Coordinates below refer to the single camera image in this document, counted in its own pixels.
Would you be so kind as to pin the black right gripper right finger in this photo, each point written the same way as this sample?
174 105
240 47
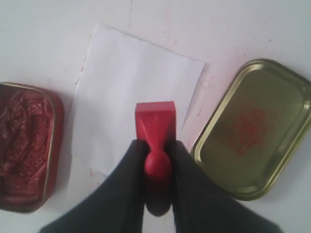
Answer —
200 206

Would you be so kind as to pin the red plastic stamp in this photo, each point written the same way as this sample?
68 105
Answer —
156 126

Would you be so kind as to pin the white paper sheet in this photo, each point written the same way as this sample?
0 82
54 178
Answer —
119 72

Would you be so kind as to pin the red ink paste tin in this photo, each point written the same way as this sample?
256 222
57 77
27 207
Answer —
31 133

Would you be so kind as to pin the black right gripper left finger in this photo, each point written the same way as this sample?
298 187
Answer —
116 206

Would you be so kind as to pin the gold tin lid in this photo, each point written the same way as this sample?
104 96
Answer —
255 129

